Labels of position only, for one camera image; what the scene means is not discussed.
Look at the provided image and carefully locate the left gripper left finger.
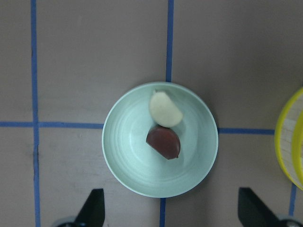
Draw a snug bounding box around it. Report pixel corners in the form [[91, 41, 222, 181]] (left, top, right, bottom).
[[75, 189, 105, 227]]

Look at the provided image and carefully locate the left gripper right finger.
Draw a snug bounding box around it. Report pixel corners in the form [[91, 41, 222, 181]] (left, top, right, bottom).
[[238, 187, 278, 227]]

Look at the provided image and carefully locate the yellow top steamer layer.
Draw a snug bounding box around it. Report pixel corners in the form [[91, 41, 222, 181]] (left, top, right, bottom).
[[274, 88, 303, 189]]

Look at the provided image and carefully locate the brown bun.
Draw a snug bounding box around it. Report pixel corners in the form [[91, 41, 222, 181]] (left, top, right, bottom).
[[146, 125, 181, 160]]

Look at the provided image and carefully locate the white bun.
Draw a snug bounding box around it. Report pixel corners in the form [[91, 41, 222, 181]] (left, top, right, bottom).
[[149, 91, 183, 128]]

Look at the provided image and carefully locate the light green plate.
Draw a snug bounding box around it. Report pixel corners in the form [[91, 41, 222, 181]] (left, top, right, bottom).
[[102, 82, 218, 198]]

